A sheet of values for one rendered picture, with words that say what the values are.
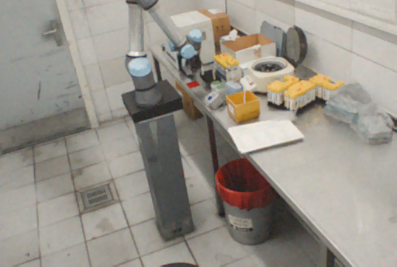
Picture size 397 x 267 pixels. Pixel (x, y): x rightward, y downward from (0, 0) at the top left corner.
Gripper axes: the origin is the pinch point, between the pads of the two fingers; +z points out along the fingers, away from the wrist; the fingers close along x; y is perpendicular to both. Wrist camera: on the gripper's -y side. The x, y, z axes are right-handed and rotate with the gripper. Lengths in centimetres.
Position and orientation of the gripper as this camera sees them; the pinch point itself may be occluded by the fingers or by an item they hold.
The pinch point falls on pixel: (191, 70)
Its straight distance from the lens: 272.5
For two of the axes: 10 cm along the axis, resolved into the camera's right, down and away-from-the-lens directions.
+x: 9.3, -2.8, 2.5
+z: -0.7, 5.4, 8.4
